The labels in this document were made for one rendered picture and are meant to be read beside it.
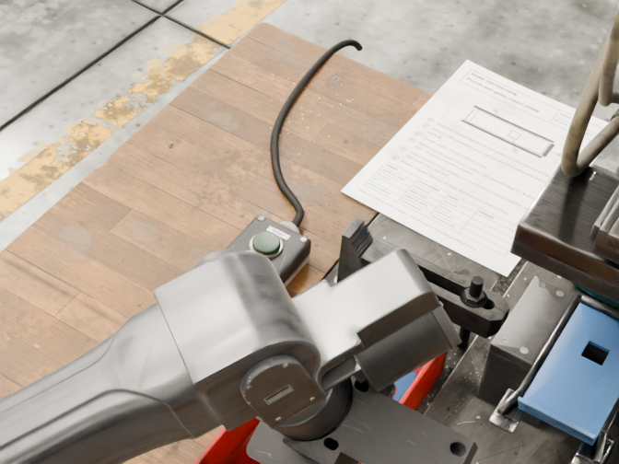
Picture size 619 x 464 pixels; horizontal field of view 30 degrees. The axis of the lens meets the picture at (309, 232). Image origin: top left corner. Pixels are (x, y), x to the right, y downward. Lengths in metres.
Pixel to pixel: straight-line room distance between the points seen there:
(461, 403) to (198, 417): 0.55
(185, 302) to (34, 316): 0.58
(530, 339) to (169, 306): 0.53
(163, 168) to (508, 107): 0.43
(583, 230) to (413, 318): 0.33
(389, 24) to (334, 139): 1.72
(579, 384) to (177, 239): 0.45
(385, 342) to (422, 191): 0.66
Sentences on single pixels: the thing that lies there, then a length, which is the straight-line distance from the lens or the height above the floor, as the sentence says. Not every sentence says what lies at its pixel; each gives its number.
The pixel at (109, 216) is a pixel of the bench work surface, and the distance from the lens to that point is 1.27.
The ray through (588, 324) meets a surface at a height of 0.99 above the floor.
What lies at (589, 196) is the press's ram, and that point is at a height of 1.14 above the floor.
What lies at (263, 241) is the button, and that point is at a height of 0.94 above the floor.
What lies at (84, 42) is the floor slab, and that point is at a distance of 2.98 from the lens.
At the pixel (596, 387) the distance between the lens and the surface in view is 1.06.
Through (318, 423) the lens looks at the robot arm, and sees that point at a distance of 0.68.
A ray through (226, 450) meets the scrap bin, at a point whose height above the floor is 0.93.
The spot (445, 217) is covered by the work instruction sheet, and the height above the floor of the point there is 0.90.
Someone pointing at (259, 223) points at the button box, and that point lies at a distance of 1.22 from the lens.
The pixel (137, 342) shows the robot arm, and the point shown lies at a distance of 0.62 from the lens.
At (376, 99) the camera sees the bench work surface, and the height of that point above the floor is 0.90.
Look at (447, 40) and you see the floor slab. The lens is 3.04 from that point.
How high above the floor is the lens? 1.81
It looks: 47 degrees down
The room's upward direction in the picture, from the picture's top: 5 degrees clockwise
